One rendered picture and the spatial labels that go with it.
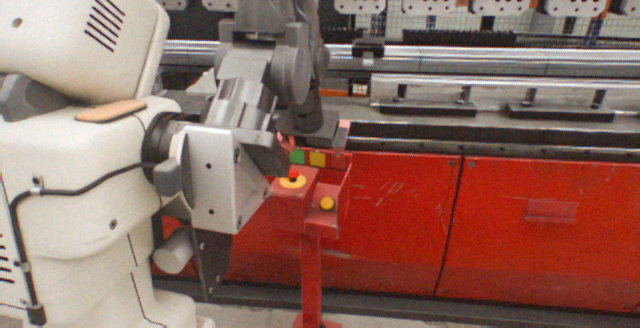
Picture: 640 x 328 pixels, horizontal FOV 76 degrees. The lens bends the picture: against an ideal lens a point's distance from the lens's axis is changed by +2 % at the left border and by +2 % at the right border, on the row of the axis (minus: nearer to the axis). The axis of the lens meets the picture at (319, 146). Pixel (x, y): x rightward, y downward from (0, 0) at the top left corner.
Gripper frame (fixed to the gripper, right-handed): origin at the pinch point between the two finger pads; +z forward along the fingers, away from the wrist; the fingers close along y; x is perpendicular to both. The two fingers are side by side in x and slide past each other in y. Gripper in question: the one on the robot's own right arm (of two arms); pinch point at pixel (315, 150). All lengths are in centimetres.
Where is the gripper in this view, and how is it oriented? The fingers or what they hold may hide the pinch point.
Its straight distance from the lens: 83.0
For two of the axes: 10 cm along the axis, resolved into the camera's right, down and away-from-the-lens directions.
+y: -9.7, -1.2, 2.2
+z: 1.1, 5.8, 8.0
